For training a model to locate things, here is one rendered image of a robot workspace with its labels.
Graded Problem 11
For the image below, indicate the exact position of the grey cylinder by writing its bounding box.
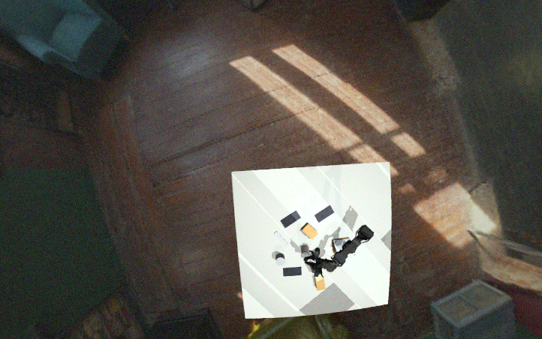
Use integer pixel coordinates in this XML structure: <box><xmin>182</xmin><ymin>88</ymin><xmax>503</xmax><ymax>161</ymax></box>
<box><xmin>276</xmin><ymin>253</ymin><xmax>285</xmax><ymax>266</ymax></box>

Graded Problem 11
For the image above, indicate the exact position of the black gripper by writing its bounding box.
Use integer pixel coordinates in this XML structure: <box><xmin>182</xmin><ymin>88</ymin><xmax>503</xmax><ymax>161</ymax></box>
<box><xmin>304</xmin><ymin>247</ymin><xmax>327</xmax><ymax>277</ymax></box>

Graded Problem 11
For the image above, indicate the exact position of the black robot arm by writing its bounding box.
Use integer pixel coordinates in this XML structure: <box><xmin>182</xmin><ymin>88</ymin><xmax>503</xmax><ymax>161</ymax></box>
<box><xmin>314</xmin><ymin>224</ymin><xmax>374</xmax><ymax>275</ymax></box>

